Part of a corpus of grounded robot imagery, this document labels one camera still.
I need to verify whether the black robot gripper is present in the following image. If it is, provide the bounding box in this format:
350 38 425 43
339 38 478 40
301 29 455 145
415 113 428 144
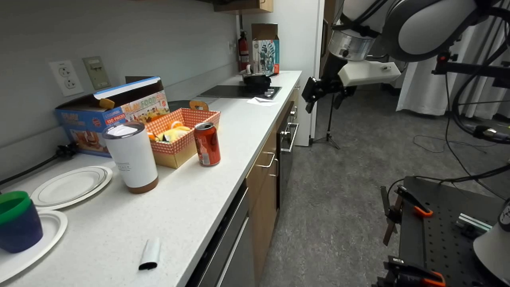
299 50 358 115

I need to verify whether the yellow toy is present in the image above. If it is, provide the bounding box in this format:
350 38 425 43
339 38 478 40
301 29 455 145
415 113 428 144
156 120 191 144

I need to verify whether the black pan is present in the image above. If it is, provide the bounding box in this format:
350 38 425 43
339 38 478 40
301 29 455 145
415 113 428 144
240 72 274 93

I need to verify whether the printed cardboard box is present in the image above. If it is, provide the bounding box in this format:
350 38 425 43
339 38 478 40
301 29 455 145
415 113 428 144
250 22 281 77

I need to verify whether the black built-in oven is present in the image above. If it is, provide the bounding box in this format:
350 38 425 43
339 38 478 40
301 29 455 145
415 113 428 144
275 97 302 214

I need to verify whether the red fire extinguisher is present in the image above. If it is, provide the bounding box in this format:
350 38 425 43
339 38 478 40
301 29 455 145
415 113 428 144
235 30 251 75

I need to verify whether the white curtain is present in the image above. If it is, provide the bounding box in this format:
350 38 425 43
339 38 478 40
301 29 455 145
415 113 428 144
395 53 510 121

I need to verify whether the black cooktop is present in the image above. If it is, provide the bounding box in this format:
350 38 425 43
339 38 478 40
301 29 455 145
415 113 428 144
197 83 281 101

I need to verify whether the wooden upper cabinet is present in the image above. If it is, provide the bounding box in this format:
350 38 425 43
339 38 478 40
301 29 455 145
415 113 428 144
211 0 275 14

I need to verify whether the red soda can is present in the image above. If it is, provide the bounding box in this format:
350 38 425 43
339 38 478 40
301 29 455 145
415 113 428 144
192 121 223 169

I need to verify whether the wooden cabinet door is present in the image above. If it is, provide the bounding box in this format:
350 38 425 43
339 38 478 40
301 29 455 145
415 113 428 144
246 169 280 284

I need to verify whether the orange checkered basket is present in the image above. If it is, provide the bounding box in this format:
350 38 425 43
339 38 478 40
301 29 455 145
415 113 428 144
143 107 221 171

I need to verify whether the black perforated table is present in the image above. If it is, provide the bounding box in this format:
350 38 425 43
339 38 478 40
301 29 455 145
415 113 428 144
395 176 510 287

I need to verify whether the grey dishwasher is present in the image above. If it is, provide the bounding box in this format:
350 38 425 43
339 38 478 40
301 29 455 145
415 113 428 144
184 180 256 287

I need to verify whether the aluminium profile bar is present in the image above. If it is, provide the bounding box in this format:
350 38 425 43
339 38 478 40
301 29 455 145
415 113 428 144
455 212 493 236

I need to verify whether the white tumbler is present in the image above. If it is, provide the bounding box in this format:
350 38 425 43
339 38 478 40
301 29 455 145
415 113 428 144
101 123 160 195

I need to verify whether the white dome shaped object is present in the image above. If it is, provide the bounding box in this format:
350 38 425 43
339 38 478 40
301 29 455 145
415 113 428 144
471 201 510 286

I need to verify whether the blue snack box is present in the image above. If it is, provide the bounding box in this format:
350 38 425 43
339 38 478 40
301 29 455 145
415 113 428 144
54 75 172 158

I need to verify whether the small white marker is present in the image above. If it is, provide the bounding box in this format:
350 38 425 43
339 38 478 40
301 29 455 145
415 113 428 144
136 236 162 271

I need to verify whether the white plate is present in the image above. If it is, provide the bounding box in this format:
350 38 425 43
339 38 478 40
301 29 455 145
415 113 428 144
0 207 70 286
30 164 114 212

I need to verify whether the blue cup with green rim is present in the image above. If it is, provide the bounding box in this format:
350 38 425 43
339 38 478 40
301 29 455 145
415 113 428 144
0 190 44 255

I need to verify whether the white wrist camera block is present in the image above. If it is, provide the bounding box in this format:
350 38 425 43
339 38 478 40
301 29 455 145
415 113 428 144
337 59 403 88

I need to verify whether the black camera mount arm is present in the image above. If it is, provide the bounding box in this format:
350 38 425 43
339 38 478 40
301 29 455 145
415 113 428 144
431 51 510 89

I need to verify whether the black looped cable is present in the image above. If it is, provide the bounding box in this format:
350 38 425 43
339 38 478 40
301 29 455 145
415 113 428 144
444 73 510 148

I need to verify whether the orange handled clamp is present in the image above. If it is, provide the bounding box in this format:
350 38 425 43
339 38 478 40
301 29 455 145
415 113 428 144
380 255 447 287
379 183 434 247

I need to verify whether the grey wall switch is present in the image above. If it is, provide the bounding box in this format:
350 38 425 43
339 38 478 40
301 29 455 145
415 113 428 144
81 54 111 91

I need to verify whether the white wall outlet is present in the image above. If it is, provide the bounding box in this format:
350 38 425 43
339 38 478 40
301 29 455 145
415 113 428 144
47 59 84 97

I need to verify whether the black power cord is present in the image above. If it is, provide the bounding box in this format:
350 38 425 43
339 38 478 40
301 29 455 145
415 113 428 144
0 140 81 185

